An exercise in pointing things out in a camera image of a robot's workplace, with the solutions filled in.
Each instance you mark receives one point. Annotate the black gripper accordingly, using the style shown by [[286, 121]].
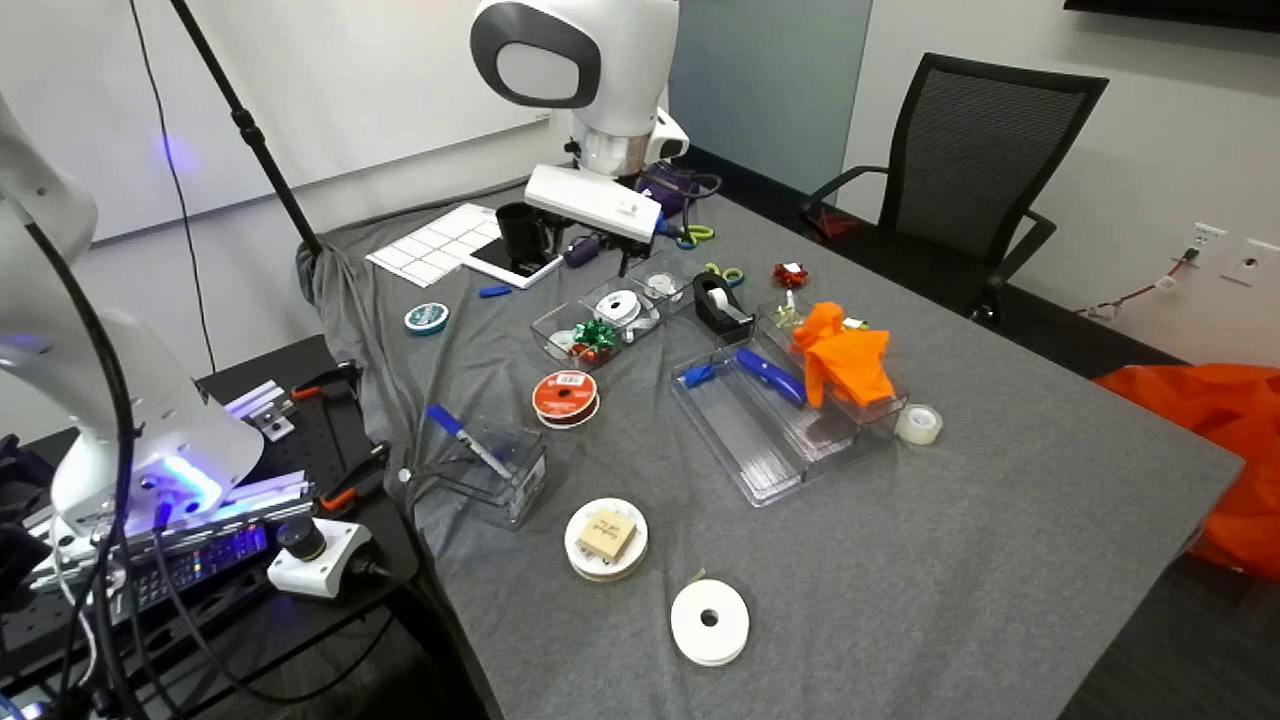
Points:
[[694, 195]]

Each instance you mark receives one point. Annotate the narrow clear plastic container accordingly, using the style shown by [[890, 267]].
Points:
[[763, 469]]

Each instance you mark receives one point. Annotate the silver marker with blue cap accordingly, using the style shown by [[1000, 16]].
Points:
[[446, 422]]

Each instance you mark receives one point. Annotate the small clear plastic container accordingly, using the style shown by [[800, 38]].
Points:
[[512, 503]]

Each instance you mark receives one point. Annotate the short blue marker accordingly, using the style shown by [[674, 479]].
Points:
[[697, 373]]

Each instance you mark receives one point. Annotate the long clear plastic container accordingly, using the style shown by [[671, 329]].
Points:
[[554, 329]]

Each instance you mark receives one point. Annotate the long blue marker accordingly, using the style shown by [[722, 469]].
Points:
[[768, 376]]

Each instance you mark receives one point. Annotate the blue marker cap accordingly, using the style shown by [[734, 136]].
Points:
[[494, 291]]

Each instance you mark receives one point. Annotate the small clear tape piece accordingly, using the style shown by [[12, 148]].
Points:
[[662, 291]]

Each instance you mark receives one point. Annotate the black tape dispenser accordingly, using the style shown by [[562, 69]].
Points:
[[722, 315]]

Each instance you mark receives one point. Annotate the red gift bow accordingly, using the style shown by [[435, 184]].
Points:
[[788, 275], [581, 358]]

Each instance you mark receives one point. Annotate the silver ribbon spool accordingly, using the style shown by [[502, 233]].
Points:
[[617, 310]]

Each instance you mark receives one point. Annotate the gold gift bow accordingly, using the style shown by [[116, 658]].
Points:
[[784, 315]]

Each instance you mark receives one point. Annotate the frosted glass panel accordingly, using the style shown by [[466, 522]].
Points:
[[800, 83]]

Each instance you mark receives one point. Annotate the black cup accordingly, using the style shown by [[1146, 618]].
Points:
[[520, 242]]

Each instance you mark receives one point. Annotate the white-framed phone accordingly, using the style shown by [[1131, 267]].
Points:
[[480, 263]]

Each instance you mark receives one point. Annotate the orange plastic toy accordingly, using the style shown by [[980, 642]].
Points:
[[844, 361]]

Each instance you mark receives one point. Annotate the white label sheet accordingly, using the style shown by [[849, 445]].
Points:
[[425, 247]]

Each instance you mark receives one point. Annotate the black mesh office chair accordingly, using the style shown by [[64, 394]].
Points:
[[974, 146]]

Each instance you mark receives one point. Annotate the round blue tin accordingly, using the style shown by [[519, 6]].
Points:
[[425, 316]]

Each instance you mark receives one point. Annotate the clear tape roll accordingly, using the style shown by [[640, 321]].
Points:
[[916, 427]]

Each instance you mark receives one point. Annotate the white spool with tan centre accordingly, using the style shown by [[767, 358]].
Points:
[[606, 533]]

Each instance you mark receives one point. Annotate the grey tablecloth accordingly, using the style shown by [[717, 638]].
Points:
[[933, 561]]

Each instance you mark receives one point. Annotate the white ribbon roll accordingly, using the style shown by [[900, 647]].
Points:
[[684, 642]]

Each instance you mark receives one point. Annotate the black tripod pole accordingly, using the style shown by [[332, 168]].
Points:
[[244, 124]]

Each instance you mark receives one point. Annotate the metal clamp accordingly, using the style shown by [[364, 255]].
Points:
[[262, 407]]

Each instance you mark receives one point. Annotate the white box with black knob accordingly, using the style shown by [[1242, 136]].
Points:
[[327, 564]]

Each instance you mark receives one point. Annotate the orange fabric bag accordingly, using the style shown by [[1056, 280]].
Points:
[[1227, 441]]

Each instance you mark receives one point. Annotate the black robot cart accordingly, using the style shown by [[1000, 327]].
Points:
[[307, 642]]

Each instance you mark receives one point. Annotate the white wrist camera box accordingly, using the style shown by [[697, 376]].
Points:
[[594, 200]]

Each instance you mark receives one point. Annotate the black wall television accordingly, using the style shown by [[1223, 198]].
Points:
[[1175, 11]]

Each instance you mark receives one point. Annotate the white wall outlet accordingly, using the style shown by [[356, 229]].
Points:
[[1207, 242], [1258, 263]]

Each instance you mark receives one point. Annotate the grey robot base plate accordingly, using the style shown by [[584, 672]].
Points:
[[255, 503]]

